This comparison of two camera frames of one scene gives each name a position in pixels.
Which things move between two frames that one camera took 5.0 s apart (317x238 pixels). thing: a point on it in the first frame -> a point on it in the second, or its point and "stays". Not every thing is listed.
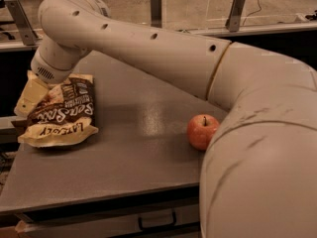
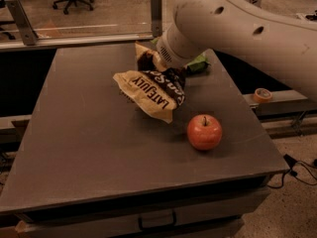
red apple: [201, 129] stays
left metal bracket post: [28, 34] stays
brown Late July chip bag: [56, 114] -> [154, 87]
